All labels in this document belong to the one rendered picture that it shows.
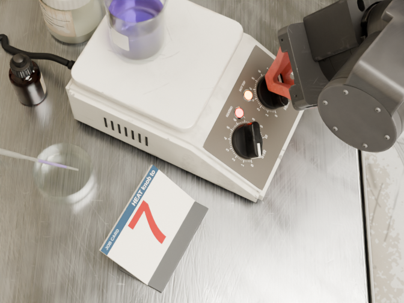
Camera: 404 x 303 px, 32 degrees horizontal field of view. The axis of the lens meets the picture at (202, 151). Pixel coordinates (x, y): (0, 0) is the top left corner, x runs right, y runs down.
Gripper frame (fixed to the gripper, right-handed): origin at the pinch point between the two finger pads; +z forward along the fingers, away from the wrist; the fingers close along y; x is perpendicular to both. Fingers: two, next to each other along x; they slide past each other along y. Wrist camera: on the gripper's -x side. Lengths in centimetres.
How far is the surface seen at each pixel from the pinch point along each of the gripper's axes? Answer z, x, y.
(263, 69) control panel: 1.4, -1.4, 0.2
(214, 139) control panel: 1.4, 3.9, 7.2
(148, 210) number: 5.8, 8.6, 13.2
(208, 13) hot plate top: 2.0, -7.4, 4.3
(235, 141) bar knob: 1.1, 4.5, 5.5
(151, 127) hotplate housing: 3.9, 1.5, 11.7
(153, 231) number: 6.1, 10.5, 13.0
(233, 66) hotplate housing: 1.7, -2.2, 3.2
